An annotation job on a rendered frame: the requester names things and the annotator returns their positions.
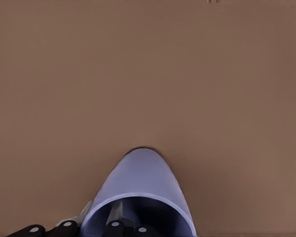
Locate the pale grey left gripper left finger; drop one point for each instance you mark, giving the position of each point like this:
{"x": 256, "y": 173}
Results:
{"x": 67, "y": 228}

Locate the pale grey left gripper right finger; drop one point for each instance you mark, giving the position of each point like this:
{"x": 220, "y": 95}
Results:
{"x": 117, "y": 228}

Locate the purple cup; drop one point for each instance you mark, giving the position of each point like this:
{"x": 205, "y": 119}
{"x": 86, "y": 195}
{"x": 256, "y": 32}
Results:
{"x": 143, "y": 175}

